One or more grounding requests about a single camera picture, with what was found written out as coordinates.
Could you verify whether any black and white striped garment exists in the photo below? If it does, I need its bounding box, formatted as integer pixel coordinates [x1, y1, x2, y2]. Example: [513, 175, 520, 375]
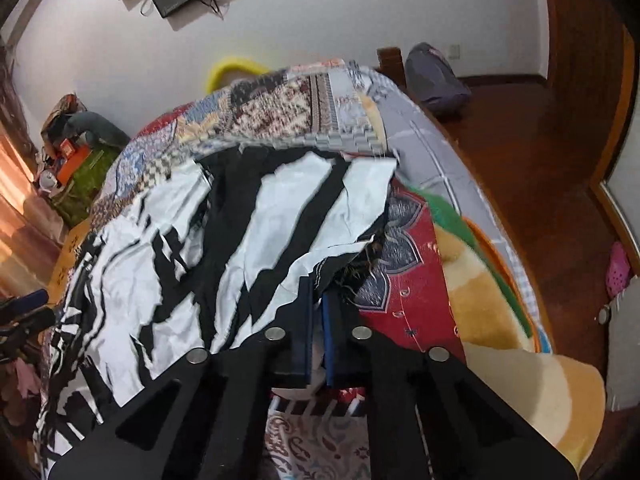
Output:
[32, 145, 398, 466]

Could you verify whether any brown patterned bag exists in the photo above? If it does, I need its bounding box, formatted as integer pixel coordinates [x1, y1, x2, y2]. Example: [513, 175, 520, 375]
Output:
[42, 94, 88, 142]

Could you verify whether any orange box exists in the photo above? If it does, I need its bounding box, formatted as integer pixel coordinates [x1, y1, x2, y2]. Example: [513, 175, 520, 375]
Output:
[55, 139, 94, 187]

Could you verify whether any wooden bed post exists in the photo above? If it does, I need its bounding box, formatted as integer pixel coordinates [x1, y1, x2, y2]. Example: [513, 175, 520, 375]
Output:
[376, 46, 408, 88]

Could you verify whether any pink cloth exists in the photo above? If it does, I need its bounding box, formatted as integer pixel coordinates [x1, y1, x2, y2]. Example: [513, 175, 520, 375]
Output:
[14, 357, 43, 397]

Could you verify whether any green patterned storage bag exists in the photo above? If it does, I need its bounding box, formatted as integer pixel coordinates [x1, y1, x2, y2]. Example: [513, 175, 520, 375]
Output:
[55, 147, 126, 228]

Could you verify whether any pink clog shoe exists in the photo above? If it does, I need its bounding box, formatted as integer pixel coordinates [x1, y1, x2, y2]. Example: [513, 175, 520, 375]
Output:
[606, 241, 632, 299]

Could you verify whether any wooden door frame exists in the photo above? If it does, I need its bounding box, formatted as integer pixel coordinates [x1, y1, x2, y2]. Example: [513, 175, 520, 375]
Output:
[589, 25, 640, 273]

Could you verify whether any pink striped curtain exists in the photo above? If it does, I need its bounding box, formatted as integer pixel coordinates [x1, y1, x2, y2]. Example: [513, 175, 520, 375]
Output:
[0, 45, 68, 306]

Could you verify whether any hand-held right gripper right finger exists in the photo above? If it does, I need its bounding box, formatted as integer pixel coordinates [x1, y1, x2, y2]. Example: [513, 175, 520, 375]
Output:
[320, 292, 581, 480]

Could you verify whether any patchwork patterned blanket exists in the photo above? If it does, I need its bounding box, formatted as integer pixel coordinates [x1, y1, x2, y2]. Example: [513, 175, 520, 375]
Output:
[90, 60, 401, 480]

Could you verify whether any grey bag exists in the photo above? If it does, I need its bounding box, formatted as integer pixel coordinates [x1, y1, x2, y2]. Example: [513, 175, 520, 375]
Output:
[404, 42, 472, 117]

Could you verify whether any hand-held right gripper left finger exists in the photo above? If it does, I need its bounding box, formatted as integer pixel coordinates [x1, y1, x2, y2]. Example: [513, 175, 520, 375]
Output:
[47, 276, 316, 480]

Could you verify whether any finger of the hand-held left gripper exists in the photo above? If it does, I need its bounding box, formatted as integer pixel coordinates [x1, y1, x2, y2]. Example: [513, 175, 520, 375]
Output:
[0, 289, 49, 312]
[0, 307, 57, 343]

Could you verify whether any wooden lap desk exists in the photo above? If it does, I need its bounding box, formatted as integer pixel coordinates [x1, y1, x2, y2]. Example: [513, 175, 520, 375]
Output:
[47, 222, 98, 307]

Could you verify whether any grey foam mat piece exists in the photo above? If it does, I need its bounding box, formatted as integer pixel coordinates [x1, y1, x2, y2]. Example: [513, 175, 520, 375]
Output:
[599, 275, 640, 413]

